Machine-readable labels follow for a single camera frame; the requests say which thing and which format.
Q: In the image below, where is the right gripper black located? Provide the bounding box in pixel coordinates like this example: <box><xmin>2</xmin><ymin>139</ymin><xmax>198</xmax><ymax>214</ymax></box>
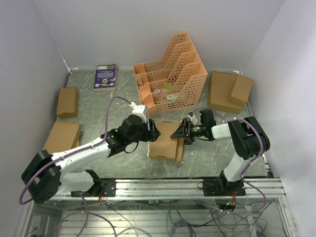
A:
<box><xmin>171</xmin><ymin>118</ymin><xmax>206</xmax><ymax>145</ymax></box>

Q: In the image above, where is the cardboard box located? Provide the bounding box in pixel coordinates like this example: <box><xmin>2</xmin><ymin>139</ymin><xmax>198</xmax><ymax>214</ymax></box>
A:
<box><xmin>149</xmin><ymin>121</ymin><xmax>184</xmax><ymax>162</ymax></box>
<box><xmin>207</xmin><ymin>71</ymin><xmax>254</xmax><ymax>114</ymax></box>
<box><xmin>43</xmin><ymin>121</ymin><xmax>81</xmax><ymax>154</ymax></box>
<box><xmin>56</xmin><ymin>87</ymin><xmax>79</xmax><ymax>119</ymax></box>

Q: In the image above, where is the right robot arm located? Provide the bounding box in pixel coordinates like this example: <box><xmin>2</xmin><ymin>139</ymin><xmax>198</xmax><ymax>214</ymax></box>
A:
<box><xmin>170</xmin><ymin>108</ymin><xmax>271</xmax><ymax>196</ymax></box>

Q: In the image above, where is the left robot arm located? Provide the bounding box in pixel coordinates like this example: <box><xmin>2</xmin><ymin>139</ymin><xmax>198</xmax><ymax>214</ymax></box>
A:
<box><xmin>19</xmin><ymin>115</ymin><xmax>160</xmax><ymax>205</ymax></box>

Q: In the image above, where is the green boxed item in organizer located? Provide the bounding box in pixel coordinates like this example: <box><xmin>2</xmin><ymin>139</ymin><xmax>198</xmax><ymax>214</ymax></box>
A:
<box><xmin>166</xmin><ymin>93</ymin><xmax>179</xmax><ymax>102</ymax></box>

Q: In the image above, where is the peach plastic file organizer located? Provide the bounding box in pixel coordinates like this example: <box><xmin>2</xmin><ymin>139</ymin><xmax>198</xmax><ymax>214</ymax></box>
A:
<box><xmin>133</xmin><ymin>33</ymin><xmax>207</xmax><ymax>115</ymax></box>

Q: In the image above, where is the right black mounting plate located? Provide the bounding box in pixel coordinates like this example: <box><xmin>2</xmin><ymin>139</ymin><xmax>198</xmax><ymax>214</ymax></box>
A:
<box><xmin>202</xmin><ymin>178</ymin><xmax>246</xmax><ymax>197</ymax></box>

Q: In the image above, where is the black mounting plate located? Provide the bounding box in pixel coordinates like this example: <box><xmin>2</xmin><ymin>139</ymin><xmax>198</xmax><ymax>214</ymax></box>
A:
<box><xmin>202</xmin><ymin>178</ymin><xmax>246</xmax><ymax>197</ymax></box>
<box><xmin>71</xmin><ymin>178</ymin><xmax>117</xmax><ymax>197</ymax></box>

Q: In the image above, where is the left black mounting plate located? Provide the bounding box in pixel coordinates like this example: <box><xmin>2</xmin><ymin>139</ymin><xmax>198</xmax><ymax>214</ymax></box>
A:
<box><xmin>71</xmin><ymin>178</ymin><xmax>117</xmax><ymax>197</ymax></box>

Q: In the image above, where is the purple book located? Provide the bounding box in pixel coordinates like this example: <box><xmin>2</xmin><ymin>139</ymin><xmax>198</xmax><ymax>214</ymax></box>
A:
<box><xmin>93</xmin><ymin>64</ymin><xmax>117</xmax><ymax>91</ymax></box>

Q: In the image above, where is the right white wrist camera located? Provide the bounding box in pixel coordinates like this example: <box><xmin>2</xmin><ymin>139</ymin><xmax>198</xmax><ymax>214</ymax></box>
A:
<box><xmin>187</xmin><ymin>112</ymin><xmax>198</xmax><ymax>125</ymax></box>

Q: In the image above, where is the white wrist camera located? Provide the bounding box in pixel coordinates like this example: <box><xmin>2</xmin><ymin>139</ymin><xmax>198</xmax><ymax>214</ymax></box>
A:
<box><xmin>130</xmin><ymin>102</ymin><xmax>148</xmax><ymax>123</ymax></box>
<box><xmin>187</xmin><ymin>112</ymin><xmax>198</xmax><ymax>125</ymax></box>

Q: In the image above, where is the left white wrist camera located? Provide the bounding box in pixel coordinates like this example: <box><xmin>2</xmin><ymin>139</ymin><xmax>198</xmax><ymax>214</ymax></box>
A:
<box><xmin>130</xmin><ymin>102</ymin><xmax>148</xmax><ymax>123</ymax></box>

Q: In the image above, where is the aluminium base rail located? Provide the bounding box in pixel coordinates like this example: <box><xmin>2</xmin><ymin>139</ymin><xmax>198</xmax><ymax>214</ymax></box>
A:
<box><xmin>26</xmin><ymin>179</ymin><xmax>287</xmax><ymax>200</ymax></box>

